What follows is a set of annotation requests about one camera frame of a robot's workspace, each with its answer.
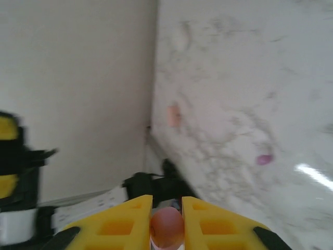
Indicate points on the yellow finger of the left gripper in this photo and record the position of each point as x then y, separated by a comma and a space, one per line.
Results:
9, 129
10, 186

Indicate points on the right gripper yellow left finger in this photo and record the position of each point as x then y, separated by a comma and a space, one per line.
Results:
117, 229

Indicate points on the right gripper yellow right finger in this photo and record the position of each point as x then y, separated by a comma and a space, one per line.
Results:
216, 229

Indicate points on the purple earbud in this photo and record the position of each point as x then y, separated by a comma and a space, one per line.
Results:
167, 224
264, 159

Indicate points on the pink earbud charging case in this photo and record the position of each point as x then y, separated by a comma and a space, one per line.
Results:
173, 117

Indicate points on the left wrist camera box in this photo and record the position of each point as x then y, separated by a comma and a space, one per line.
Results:
15, 226

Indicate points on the aluminium mounting rail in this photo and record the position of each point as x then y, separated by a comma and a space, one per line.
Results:
86, 195

